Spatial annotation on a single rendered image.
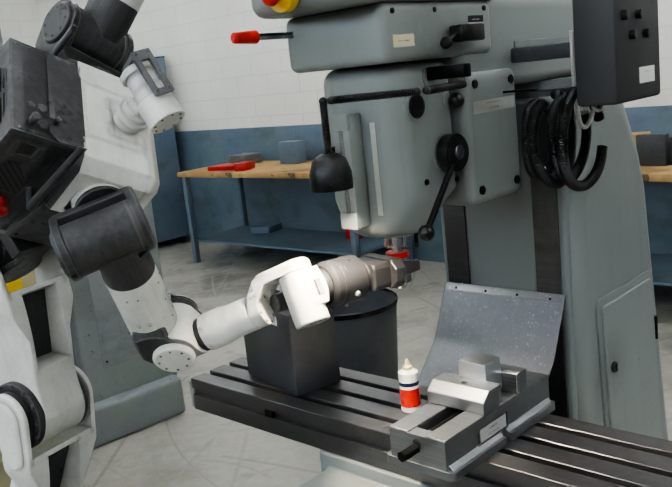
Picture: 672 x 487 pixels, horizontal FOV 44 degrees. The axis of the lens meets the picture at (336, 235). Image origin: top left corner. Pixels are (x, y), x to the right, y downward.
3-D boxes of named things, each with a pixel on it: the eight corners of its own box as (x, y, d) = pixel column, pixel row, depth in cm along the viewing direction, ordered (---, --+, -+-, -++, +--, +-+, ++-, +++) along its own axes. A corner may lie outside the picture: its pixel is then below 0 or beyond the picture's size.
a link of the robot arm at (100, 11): (74, -24, 154) (41, 41, 154) (97, -14, 148) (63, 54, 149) (122, 6, 163) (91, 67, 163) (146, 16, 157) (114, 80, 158)
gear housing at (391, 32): (388, 62, 137) (382, 1, 135) (287, 74, 154) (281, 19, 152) (496, 52, 161) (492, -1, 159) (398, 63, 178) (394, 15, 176)
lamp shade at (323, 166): (307, 194, 135) (302, 156, 133) (314, 187, 141) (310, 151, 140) (350, 190, 133) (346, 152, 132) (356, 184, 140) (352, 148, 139)
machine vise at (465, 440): (453, 483, 136) (448, 421, 134) (385, 461, 147) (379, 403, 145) (557, 407, 161) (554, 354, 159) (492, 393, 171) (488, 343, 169)
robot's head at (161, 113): (136, 143, 140) (165, 112, 136) (106, 94, 141) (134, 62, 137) (162, 138, 146) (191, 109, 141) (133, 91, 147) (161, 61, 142)
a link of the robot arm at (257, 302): (299, 254, 146) (236, 283, 150) (317, 302, 144) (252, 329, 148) (313, 256, 152) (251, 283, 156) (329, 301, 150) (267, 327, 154)
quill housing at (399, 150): (408, 244, 147) (392, 62, 141) (325, 237, 161) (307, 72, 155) (468, 222, 160) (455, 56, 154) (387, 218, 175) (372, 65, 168)
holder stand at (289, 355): (297, 397, 180) (286, 310, 177) (248, 374, 198) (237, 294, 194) (341, 381, 187) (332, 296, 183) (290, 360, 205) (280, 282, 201)
